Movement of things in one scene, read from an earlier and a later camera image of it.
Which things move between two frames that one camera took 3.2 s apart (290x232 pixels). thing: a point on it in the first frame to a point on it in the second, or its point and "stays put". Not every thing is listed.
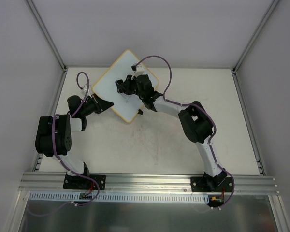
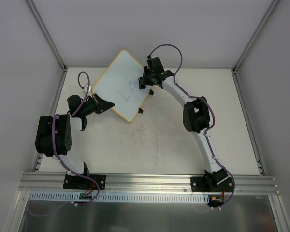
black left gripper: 97,103 stays put
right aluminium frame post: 268,14 stays put
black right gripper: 129,85 to 146,79
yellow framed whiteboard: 126,106 stays put
